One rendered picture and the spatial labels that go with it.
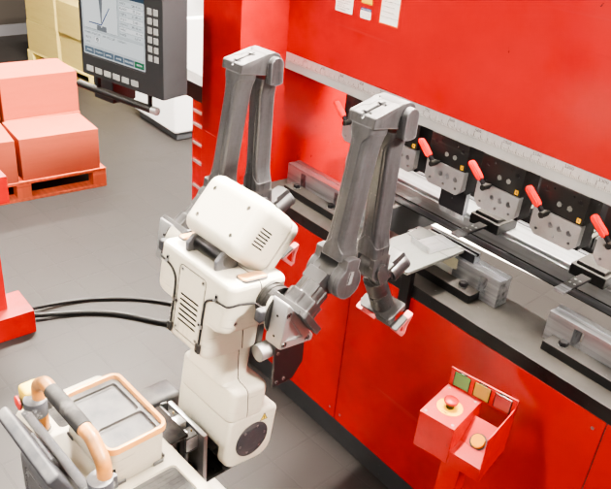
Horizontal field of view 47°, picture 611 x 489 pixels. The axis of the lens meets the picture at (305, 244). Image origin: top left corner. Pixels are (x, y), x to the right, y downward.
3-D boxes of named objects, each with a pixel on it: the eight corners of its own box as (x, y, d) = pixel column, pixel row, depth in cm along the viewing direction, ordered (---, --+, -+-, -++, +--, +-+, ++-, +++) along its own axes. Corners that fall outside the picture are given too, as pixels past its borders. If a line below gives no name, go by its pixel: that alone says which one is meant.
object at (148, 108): (77, 87, 284) (75, 67, 280) (82, 85, 286) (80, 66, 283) (154, 116, 262) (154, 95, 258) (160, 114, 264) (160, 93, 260)
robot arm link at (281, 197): (239, 192, 197) (258, 203, 191) (268, 167, 201) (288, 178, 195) (252, 221, 205) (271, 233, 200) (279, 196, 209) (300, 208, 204)
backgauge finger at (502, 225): (439, 232, 238) (442, 218, 236) (488, 214, 254) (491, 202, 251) (467, 246, 231) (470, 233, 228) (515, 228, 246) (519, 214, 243)
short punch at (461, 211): (436, 210, 231) (442, 182, 226) (440, 208, 232) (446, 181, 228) (461, 222, 225) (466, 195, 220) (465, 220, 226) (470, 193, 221)
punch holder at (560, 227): (527, 230, 202) (541, 177, 194) (544, 223, 207) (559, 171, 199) (573, 253, 192) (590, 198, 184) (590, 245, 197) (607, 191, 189)
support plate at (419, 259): (365, 249, 222) (366, 246, 222) (422, 229, 238) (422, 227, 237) (406, 276, 210) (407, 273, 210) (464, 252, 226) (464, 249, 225)
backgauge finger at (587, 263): (539, 286, 213) (543, 272, 210) (587, 263, 228) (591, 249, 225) (575, 305, 205) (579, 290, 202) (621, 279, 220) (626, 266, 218)
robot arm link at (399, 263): (349, 256, 170) (376, 272, 165) (381, 226, 174) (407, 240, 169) (360, 286, 179) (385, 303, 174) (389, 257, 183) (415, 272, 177)
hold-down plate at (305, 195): (283, 191, 282) (283, 184, 281) (294, 188, 285) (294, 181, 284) (333, 221, 263) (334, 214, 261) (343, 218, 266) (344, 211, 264)
